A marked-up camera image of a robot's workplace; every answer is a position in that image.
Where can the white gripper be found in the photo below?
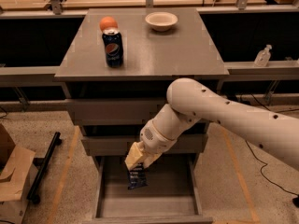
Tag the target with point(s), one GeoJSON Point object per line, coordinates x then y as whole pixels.
{"type": "Point", "coordinates": [156, 141]}

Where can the dark blue rxbar wrapper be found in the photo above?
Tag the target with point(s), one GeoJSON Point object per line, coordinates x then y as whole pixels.
{"type": "Point", "coordinates": [137, 178]}

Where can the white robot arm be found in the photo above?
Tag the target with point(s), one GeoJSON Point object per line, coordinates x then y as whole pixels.
{"type": "Point", "coordinates": [188, 101]}

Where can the grey open bottom drawer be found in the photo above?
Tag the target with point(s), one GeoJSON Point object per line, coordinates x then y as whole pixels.
{"type": "Point", "coordinates": [171, 195]}

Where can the grey middle drawer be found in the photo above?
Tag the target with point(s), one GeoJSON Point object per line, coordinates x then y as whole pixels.
{"type": "Point", "coordinates": [119, 145]}

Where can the grey drawer cabinet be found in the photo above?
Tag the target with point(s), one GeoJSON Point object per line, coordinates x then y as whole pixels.
{"type": "Point", "coordinates": [187, 43]}

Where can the grey top drawer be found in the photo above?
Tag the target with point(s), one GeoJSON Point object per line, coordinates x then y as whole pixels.
{"type": "Point", "coordinates": [115, 111]}

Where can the black metal bar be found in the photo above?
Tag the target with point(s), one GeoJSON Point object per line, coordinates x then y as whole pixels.
{"type": "Point", "coordinates": [42, 164]}

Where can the blue pepsi can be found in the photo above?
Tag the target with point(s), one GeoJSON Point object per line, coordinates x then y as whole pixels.
{"type": "Point", "coordinates": [113, 47]}

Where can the brown cardboard box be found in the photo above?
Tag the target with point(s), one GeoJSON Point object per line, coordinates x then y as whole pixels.
{"type": "Point", "coordinates": [16, 178]}

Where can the white paper bowl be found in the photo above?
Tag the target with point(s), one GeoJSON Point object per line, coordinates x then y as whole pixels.
{"type": "Point", "coordinates": [161, 21]}

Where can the orange fruit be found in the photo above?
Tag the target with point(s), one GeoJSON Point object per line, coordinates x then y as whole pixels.
{"type": "Point", "coordinates": [107, 22]}

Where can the clear sanitizer bottle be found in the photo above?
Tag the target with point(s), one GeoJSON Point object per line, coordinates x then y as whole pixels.
{"type": "Point", "coordinates": [263, 56]}

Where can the grey long bench rail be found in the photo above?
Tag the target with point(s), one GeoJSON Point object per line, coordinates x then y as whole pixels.
{"type": "Point", "coordinates": [88, 72]}

